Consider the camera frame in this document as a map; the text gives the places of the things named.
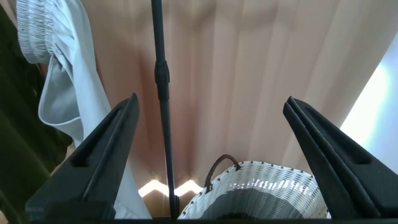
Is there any pale grey garment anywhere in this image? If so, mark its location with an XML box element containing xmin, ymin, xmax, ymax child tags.
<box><xmin>16</xmin><ymin>0</ymin><xmax>152</xmax><ymax>220</ymax></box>

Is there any black clothes rack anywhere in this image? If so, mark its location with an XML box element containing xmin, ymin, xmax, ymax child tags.
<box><xmin>150</xmin><ymin>0</ymin><xmax>181</xmax><ymax>220</ymax></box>

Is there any beige curtain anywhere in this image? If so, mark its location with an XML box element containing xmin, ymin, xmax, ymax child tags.
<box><xmin>0</xmin><ymin>0</ymin><xmax>398</xmax><ymax>190</ymax></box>

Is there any green long-sleeved shirt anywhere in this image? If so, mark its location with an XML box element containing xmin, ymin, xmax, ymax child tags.
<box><xmin>0</xmin><ymin>2</ymin><xmax>74</xmax><ymax>224</ymax></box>

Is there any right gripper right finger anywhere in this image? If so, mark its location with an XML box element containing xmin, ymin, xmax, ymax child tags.
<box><xmin>282</xmin><ymin>95</ymin><xmax>398</xmax><ymax>218</ymax></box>

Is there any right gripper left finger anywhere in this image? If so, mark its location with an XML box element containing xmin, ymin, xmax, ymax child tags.
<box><xmin>25</xmin><ymin>92</ymin><xmax>140</xmax><ymax>220</ymax></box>

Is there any white laundry basket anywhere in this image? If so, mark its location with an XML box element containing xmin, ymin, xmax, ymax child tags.
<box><xmin>177</xmin><ymin>154</ymin><xmax>332</xmax><ymax>220</ymax></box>

